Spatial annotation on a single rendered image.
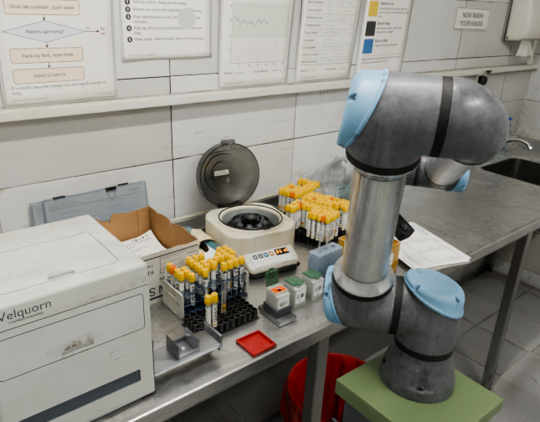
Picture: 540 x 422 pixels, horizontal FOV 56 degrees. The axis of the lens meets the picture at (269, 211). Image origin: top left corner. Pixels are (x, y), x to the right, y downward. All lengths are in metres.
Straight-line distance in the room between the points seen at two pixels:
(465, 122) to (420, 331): 0.45
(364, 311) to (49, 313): 0.55
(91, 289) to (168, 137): 0.81
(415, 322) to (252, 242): 0.62
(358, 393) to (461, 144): 0.55
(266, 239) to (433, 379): 0.65
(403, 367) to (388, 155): 0.48
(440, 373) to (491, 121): 0.53
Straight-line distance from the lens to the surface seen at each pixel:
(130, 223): 1.58
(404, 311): 1.00
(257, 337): 1.24
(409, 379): 1.08
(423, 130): 0.73
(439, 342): 1.04
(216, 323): 1.24
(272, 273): 1.29
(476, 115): 0.74
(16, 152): 1.48
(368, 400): 1.07
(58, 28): 1.45
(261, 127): 1.84
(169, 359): 1.13
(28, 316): 0.90
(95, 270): 0.93
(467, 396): 1.15
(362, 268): 0.93
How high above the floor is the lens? 1.62
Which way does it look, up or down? 23 degrees down
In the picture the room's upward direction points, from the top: 3 degrees clockwise
